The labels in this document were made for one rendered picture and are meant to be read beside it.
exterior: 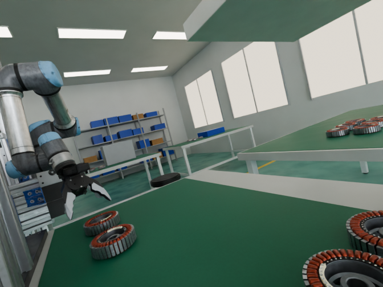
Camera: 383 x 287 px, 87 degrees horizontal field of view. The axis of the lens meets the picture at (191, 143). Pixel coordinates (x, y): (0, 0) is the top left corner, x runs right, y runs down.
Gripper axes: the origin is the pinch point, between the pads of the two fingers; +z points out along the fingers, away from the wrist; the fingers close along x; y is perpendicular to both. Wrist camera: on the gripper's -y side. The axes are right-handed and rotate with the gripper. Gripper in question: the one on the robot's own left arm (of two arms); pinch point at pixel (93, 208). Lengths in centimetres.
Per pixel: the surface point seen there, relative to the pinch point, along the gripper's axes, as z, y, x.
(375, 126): 46, -73, -104
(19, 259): 4.8, -5.3, 22.4
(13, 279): 11.0, -20.5, 26.3
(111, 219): 7.6, -5.8, -0.7
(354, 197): 42, -59, -25
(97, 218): 3.4, 1.7, -0.2
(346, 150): 42, -59, -74
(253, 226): 32, -42, -9
